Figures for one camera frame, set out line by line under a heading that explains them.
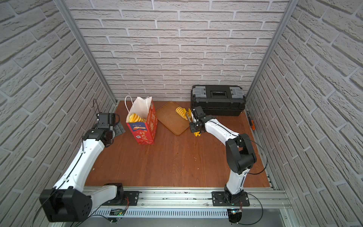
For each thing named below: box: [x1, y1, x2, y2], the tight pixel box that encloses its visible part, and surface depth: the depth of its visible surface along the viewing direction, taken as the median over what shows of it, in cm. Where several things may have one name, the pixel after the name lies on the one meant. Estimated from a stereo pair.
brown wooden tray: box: [155, 101, 190, 136], surface depth 109 cm
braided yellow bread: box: [128, 113, 147, 123], surface depth 79 cm
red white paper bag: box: [124, 95, 158, 145], surface depth 85 cm
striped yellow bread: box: [175, 106, 192, 121], surface depth 109 cm
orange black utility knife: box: [246, 110, 256, 131], surface depth 112 cm
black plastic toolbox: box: [190, 85, 247, 117], surface depth 102 cm
